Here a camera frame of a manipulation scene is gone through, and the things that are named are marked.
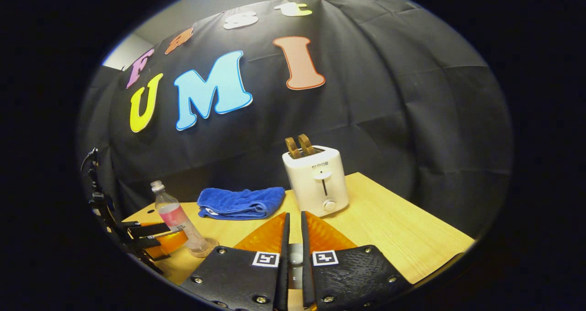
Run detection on black backdrop cloth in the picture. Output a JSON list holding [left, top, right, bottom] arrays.
[[78, 0, 513, 238]]

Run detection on white toaster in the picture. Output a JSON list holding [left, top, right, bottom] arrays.
[[282, 146, 350, 218]]

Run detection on folded blue towel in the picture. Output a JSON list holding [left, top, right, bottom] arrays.
[[197, 187, 286, 221]]

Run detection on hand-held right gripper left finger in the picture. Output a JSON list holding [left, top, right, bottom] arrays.
[[179, 212, 291, 311]]

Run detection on round cork coaster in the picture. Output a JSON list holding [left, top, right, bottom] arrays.
[[189, 237, 220, 258]]

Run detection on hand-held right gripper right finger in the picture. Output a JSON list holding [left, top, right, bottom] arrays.
[[301, 211, 413, 311]]

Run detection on clear plastic water bottle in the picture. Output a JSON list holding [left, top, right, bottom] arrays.
[[151, 180, 209, 252]]

